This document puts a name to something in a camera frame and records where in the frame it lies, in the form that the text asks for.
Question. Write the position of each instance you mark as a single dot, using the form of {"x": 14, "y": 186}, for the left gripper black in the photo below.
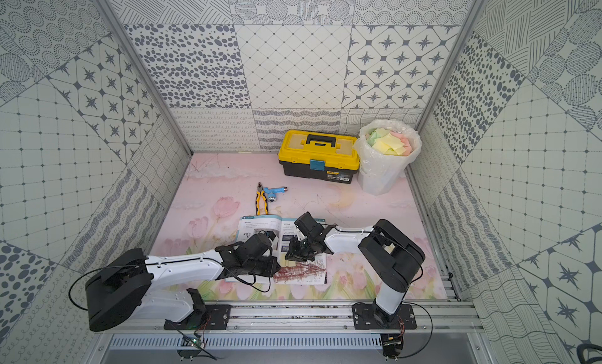
{"x": 266, "y": 259}

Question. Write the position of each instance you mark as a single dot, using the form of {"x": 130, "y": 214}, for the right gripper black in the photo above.
{"x": 294, "y": 254}

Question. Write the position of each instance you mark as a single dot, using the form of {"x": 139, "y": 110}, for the art textbook with yellow cover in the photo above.
{"x": 291, "y": 273}

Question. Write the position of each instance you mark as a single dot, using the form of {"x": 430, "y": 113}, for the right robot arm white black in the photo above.
{"x": 394, "y": 257}

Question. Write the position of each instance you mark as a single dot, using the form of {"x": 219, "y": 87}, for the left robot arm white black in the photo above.
{"x": 135, "y": 286}

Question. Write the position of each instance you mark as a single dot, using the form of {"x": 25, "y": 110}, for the discarded sticky notes pile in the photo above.
{"x": 388, "y": 142}

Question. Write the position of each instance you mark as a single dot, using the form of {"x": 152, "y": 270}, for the yellow black toolbox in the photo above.
{"x": 319, "y": 156}

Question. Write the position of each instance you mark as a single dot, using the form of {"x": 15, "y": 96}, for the white trash bin with bag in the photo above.
{"x": 378, "y": 173}

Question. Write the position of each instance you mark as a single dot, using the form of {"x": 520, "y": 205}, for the aluminium mounting rail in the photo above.
{"x": 287, "y": 317}

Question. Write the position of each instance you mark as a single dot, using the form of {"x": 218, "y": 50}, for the yellow handled pliers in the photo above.
{"x": 262, "y": 207}

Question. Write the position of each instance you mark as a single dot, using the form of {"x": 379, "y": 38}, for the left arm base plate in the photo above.
{"x": 208, "y": 317}

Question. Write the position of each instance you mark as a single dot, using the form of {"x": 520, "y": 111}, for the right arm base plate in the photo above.
{"x": 370, "y": 316}

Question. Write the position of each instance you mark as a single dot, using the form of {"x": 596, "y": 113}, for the left circuit board with cable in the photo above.
{"x": 192, "y": 348}

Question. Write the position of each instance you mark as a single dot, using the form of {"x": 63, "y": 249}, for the right black connector with cable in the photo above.
{"x": 393, "y": 346}

